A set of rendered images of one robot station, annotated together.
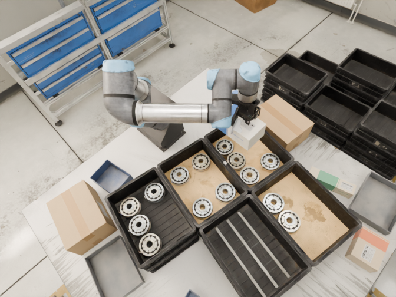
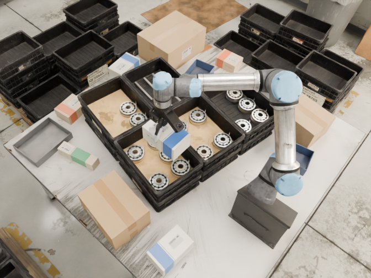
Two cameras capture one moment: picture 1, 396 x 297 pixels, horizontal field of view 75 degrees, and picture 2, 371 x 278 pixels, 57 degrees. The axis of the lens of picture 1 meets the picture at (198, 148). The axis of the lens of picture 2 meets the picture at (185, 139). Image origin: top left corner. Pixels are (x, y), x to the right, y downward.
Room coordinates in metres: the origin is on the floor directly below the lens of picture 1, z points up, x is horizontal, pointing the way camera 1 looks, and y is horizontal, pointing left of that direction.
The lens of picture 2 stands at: (1.63, -0.40, 2.40)
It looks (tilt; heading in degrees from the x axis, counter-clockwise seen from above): 54 degrees down; 163
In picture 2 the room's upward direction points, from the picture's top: 5 degrees clockwise
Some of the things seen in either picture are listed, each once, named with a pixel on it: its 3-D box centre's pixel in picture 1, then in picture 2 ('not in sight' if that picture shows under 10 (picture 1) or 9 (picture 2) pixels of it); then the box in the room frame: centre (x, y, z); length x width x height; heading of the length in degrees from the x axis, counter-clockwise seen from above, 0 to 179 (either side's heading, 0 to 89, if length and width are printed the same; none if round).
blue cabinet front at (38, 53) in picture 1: (63, 57); not in sight; (2.16, 1.10, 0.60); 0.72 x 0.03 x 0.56; 126
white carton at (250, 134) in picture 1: (240, 125); (166, 135); (0.70, -0.22, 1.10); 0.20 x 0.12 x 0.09; 36
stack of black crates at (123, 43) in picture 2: not in sight; (124, 52); (-0.87, -0.30, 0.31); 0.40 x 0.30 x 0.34; 126
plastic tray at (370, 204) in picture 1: (378, 201); (43, 141); (0.33, -0.88, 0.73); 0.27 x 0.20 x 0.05; 131
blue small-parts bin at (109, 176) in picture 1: (112, 178); (292, 156); (0.73, 0.54, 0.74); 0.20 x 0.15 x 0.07; 47
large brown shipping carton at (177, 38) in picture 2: not in sight; (171, 42); (-0.34, 0.03, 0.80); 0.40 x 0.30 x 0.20; 125
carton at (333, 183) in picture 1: (329, 182); (78, 155); (0.48, -0.69, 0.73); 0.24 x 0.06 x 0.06; 50
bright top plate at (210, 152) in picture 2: (200, 161); (203, 152); (0.67, 0.00, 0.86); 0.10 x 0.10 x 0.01
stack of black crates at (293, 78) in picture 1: (290, 91); not in sight; (1.47, -0.88, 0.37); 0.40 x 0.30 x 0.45; 36
